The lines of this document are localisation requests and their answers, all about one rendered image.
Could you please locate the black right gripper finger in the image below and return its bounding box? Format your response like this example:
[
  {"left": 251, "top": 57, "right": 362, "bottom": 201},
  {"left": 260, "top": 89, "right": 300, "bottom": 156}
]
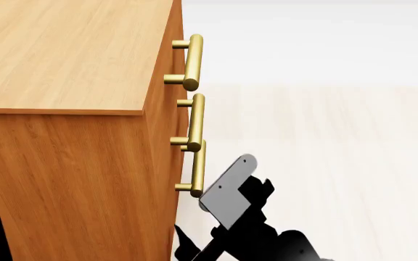
[{"left": 173, "top": 224, "right": 203, "bottom": 261}]

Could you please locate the brass bar handle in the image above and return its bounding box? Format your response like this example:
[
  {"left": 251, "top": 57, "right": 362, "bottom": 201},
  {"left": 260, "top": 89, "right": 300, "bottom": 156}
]
[
  {"left": 170, "top": 93, "right": 206, "bottom": 153},
  {"left": 174, "top": 139, "right": 207, "bottom": 199},
  {"left": 163, "top": 33, "right": 204, "bottom": 92}
]

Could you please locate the light wooden drawer cabinet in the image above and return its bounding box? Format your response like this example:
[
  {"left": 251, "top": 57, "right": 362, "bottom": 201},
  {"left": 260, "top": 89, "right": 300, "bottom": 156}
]
[{"left": 0, "top": 0, "right": 189, "bottom": 261}]

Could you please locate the grey flat mounting plate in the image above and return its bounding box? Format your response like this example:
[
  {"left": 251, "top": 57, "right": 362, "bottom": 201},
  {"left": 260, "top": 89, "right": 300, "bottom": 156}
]
[{"left": 198, "top": 153, "right": 259, "bottom": 231}]

